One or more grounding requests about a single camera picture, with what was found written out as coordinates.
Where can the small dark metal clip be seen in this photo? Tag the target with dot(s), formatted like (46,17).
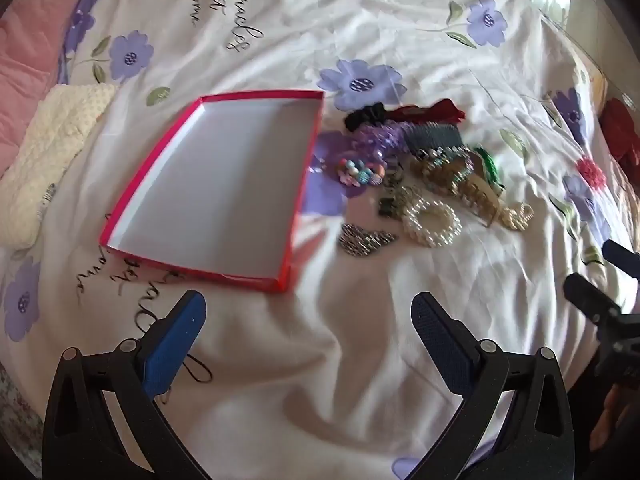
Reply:
(386,208)

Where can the gold pearl hair clip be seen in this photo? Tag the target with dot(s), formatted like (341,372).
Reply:
(517,217)

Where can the red velvet bow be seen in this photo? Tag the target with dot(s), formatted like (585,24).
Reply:
(440,110)

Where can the purple lace scrunchie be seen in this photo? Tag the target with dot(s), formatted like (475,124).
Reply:
(372,137)

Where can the dark hair comb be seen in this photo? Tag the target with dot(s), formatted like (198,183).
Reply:
(430,135)

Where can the white floral bedsheet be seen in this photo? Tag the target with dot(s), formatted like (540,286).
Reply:
(350,25)

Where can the person's right hand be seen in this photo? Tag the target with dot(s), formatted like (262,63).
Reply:
(617,420)

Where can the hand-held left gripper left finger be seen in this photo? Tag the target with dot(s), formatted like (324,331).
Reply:
(172,345)

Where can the rhinestone hair clip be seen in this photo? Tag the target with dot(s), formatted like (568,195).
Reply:
(360,242)

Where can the red cardboard box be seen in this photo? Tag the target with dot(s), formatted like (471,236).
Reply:
(215,175)

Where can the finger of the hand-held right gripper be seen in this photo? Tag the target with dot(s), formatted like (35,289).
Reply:
(585,295)
(622,259)

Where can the small-flower patterned cloth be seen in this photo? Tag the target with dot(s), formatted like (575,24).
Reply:
(15,405)

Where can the pink quilt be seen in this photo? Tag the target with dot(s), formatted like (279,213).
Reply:
(25,45)

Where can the red cloth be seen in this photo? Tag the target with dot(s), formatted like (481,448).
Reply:
(622,130)

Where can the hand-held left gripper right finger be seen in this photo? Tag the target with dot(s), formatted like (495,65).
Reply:
(440,340)

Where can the black scrunchie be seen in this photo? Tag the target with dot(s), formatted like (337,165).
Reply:
(362,117)

